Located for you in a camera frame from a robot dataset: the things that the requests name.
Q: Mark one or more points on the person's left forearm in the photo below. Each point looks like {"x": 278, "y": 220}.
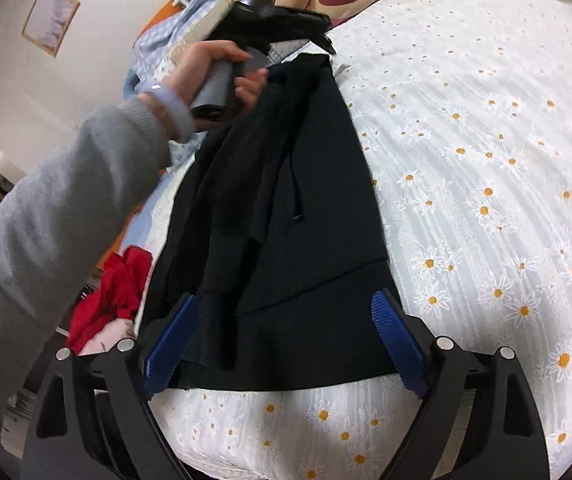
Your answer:
{"x": 41, "y": 220}

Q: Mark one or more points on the person's left hand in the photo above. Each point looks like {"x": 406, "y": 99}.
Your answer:
{"x": 191, "y": 70}

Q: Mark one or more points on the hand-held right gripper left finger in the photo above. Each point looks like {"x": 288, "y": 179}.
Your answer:
{"x": 168, "y": 355}

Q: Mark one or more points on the black zip jacket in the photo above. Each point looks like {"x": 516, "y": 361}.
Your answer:
{"x": 291, "y": 260}

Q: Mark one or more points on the red garment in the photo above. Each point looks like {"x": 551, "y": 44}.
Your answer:
{"x": 116, "y": 290}

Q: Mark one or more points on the blue checked blanket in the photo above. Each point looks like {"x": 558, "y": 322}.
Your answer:
{"x": 186, "y": 25}

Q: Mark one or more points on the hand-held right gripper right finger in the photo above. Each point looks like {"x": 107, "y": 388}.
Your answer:
{"x": 398, "y": 345}

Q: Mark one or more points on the pink garment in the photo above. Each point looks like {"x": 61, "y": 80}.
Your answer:
{"x": 111, "y": 332}

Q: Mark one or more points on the lavender wristband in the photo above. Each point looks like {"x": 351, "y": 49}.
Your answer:
{"x": 176, "y": 110}

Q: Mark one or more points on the wooden picture frame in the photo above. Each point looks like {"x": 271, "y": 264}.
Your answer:
{"x": 51, "y": 20}

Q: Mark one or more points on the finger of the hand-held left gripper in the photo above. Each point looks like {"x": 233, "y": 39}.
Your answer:
{"x": 323, "y": 40}
{"x": 301, "y": 16}

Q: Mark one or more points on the orange bed frame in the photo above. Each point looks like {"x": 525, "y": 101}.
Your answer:
{"x": 158, "y": 17}

